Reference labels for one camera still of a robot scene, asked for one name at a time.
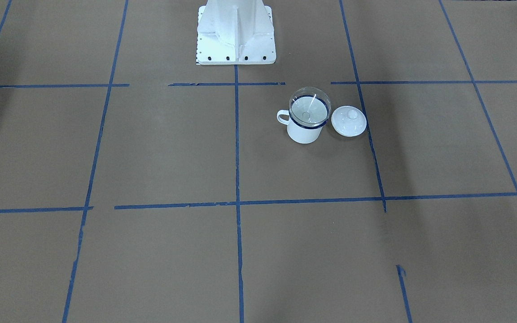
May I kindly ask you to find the clear plastic funnel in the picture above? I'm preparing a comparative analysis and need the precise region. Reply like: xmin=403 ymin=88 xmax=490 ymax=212
xmin=289 ymin=87 xmax=332 ymax=129

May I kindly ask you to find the white enamel mug lid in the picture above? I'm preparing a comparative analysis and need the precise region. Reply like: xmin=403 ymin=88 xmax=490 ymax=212
xmin=330 ymin=105 xmax=368 ymax=137

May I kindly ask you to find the white enamel mug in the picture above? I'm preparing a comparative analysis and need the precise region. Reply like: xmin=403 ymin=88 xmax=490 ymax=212
xmin=276 ymin=105 xmax=329 ymax=144

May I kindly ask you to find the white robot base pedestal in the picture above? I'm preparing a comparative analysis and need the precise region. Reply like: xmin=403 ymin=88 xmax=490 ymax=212
xmin=196 ymin=0 xmax=277 ymax=65

